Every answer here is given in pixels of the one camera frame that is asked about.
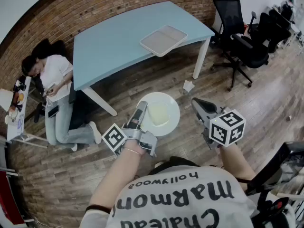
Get person's right forearm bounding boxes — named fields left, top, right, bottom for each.
left=219, top=142, right=257, bottom=182

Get white side desk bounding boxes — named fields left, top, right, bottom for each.
left=0, top=76, right=49, bottom=149

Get white background desk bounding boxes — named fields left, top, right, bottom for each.
left=268, top=5, right=304, bottom=51

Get black backpack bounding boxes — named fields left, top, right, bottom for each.
left=281, top=1, right=295, bottom=21

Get black headrest office chair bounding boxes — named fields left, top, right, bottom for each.
left=210, top=0, right=270, bottom=92

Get person's left forearm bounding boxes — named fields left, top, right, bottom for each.
left=89, top=139, right=147, bottom=210

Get white paper scrap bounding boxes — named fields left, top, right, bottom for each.
left=182, top=79, right=196, bottom=93

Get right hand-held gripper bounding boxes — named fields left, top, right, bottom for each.
left=191, top=97, right=247, bottom=149

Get pale yellow food piece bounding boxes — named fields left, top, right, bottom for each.
left=147, top=101, right=171, bottom=128

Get person's black trousers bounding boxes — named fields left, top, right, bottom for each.
left=148, top=155, right=200, bottom=175

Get person's white printed shirt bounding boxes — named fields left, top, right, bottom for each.
left=80, top=165, right=260, bottom=228

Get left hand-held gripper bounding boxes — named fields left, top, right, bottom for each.
left=101, top=100, right=158, bottom=157

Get white round plate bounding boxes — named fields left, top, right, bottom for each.
left=137, top=92, right=181, bottom=137

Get white grey tray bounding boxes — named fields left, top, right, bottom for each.
left=139, top=24, right=188, bottom=57

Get light blue table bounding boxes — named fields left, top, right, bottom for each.
left=72, top=0, right=216, bottom=117

